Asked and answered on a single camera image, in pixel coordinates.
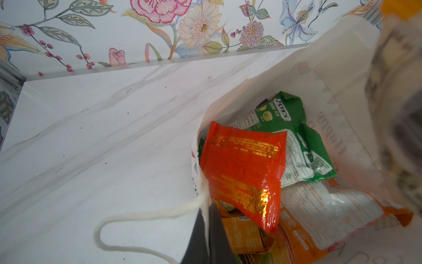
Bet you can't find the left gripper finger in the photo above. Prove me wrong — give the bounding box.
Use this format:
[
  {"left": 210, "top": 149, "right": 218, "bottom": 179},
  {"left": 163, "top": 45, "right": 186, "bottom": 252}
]
[{"left": 181, "top": 203, "right": 237, "bottom": 264}]

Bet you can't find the small orange candy wrapper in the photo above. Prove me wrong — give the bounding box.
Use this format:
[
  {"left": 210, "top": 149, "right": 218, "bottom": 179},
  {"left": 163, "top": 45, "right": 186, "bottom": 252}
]
[{"left": 212, "top": 199, "right": 275, "bottom": 254}]

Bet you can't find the red snack packet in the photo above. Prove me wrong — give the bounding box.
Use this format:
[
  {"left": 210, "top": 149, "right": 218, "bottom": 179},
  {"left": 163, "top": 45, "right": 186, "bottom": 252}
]
[{"left": 200, "top": 122, "right": 287, "bottom": 233}]

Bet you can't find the orange Fox's candy bag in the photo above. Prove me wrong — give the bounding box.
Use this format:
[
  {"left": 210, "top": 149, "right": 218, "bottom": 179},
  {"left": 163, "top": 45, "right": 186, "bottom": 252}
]
[{"left": 240, "top": 178, "right": 414, "bottom": 264}]

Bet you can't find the green Fox's candy bag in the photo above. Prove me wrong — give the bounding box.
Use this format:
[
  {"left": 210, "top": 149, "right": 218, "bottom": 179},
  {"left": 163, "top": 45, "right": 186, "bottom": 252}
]
[{"left": 230, "top": 92, "right": 337, "bottom": 188}]

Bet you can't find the white paper bag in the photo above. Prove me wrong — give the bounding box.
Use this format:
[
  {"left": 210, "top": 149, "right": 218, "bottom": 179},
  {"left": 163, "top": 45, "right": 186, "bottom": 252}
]
[{"left": 93, "top": 14, "right": 422, "bottom": 264}]

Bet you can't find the small orange snack packet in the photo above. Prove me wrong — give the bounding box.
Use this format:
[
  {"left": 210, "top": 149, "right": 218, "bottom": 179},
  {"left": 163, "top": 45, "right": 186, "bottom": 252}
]
[{"left": 365, "top": 1, "right": 422, "bottom": 215}]

